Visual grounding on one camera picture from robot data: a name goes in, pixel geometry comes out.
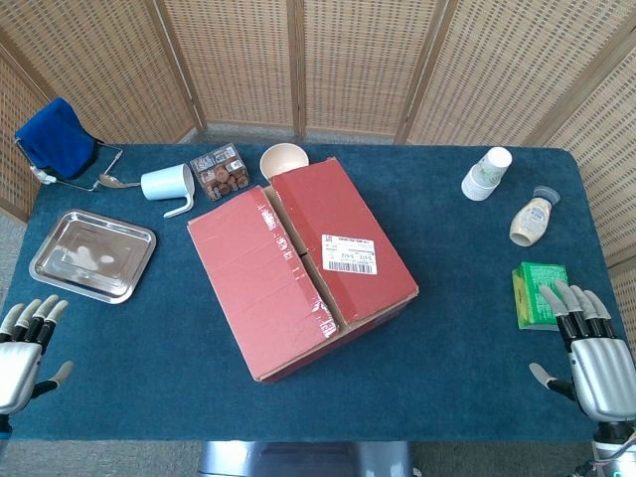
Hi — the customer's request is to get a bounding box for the clear box of chocolates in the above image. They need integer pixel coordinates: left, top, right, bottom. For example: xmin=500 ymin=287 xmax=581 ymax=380
xmin=189 ymin=142 xmax=251 ymax=203

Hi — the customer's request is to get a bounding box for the metal spoon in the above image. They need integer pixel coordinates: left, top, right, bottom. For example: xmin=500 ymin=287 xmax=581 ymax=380
xmin=97 ymin=172 xmax=143 ymax=190

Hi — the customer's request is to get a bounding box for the red cardboard box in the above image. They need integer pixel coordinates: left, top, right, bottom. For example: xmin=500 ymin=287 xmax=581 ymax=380
xmin=186 ymin=156 xmax=419 ymax=384

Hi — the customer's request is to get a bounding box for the steel tray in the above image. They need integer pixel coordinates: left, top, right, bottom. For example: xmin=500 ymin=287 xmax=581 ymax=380
xmin=28 ymin=208 xmax=158 ymax=305

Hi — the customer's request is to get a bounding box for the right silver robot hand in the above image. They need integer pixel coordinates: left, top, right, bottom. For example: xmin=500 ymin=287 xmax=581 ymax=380
xmin=528 ymin=278 xmax=636 ymax=423

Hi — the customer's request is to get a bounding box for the pale blue plastic mug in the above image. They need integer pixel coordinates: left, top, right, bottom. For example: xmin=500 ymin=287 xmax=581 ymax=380
xmin=140 ymin=162 xmax=197 ymax=221

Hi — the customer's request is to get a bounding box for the beige bowl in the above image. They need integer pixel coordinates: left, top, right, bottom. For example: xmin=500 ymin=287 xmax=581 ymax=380
xmin=259 ymin=142 xmax=312 ymax=181

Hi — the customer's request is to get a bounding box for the green carton box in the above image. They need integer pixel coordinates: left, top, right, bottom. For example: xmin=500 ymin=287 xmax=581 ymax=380
xmin=511 ymin=261 xmax=577 ymax=331

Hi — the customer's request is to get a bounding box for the metal wire rack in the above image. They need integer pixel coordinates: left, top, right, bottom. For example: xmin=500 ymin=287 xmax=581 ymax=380
xmin=14 ymin=138 xmax=124 ymax=193

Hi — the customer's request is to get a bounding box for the blue table cloth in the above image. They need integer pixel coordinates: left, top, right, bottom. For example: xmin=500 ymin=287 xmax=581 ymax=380
xmin=0 ymin=143 xmax=620 ymax=443

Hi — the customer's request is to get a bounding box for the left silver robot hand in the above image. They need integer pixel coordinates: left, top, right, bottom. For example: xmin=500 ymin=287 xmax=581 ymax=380
xmin=0 ymin=293 xmax=75 ymax=416

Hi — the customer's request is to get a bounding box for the mayonnaise squeeze bottle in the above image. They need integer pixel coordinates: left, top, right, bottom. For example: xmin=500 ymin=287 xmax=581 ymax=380
xmin=508 ymin=185 xmax=562 ymax=246

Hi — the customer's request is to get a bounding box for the wicker folding screen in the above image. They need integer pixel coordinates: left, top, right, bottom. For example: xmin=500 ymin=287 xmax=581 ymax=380
xmin=0 ymin=0 xmax=636 ymax=272

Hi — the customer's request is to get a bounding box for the stack of paper cups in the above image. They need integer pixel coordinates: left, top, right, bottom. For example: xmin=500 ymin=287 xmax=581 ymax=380
xmin=460 ymin=146 xmax=514 ymax=203

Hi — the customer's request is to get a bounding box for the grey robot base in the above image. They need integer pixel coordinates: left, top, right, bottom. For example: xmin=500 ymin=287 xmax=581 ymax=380
xmin=198 ymin=440 xmax=416 ymax=477

